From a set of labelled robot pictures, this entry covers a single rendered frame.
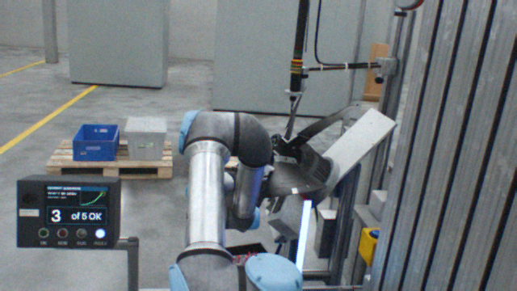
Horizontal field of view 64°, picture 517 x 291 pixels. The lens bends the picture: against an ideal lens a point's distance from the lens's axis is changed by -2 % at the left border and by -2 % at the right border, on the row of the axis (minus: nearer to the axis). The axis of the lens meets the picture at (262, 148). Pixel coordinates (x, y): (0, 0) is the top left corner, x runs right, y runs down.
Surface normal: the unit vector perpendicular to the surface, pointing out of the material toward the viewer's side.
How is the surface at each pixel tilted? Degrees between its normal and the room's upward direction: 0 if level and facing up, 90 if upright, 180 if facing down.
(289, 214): 55
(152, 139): 96
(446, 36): 90
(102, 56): 90
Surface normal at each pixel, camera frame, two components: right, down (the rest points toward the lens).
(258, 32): 0.10, 0.33
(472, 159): -0.95, 0.02
